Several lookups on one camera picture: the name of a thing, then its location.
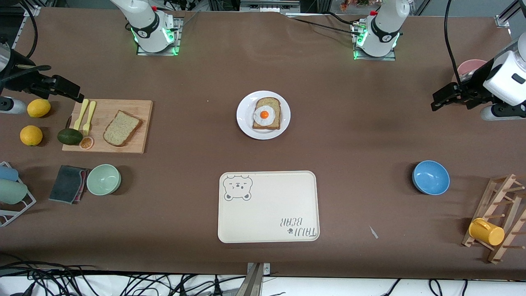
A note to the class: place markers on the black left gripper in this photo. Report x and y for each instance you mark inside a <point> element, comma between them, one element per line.
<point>473,87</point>

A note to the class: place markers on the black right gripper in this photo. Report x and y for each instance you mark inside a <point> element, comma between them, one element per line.
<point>20,79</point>

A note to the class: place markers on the plain brown bread slice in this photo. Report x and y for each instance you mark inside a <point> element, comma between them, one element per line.
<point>121,129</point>

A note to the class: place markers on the round white plate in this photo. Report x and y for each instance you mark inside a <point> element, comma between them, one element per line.
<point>244,119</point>

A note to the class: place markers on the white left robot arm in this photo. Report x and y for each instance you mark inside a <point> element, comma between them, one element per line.
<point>386,24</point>

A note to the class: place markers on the yellow plastic knife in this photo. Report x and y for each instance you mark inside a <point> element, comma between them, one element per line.
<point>82,113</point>

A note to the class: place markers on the yellow plastic fork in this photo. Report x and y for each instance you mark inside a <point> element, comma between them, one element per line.
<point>91,113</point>

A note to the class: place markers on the yellow lemon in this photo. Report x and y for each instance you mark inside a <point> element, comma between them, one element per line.
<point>39,108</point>
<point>31,135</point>

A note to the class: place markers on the pink bowl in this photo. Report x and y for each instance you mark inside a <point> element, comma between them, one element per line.
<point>468,65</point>

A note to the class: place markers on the dark green avocado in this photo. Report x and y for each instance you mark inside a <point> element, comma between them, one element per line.
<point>69,137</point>

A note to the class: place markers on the orange slice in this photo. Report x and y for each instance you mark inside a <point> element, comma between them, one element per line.
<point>86,143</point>

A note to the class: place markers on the blue bowl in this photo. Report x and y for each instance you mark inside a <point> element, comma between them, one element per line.
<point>430,177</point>

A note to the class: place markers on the wooden cutting board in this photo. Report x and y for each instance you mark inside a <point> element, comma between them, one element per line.
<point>139,144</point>

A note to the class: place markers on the folded pink cloth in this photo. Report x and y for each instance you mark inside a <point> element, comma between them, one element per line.
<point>84,183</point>

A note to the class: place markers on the folded grey cloth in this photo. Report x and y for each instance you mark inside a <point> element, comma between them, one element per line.
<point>65,184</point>

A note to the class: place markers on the pale green bowl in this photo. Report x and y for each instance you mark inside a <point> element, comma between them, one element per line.
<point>103,180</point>

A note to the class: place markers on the light blue cup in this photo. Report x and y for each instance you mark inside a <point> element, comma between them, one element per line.
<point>8,173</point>

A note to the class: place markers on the wooden mug rack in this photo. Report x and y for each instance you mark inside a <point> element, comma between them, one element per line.
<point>489,197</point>

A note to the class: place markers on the pale green cup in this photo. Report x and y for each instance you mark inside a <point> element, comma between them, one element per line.
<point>12,192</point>

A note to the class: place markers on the yellow mug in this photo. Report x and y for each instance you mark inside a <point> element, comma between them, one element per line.
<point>487,232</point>

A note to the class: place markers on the bread slice under egg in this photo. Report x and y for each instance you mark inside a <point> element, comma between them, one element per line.
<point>273,102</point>

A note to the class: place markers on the fried egg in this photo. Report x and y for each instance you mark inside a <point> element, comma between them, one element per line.
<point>264,115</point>

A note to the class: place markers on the cream bear print tray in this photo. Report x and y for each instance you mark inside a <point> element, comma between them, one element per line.
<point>267,209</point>

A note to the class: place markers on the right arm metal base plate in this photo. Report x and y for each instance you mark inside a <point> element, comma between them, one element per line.
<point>158,53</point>

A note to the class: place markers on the metal table bracket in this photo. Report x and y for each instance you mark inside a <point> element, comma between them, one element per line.
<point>254,281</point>

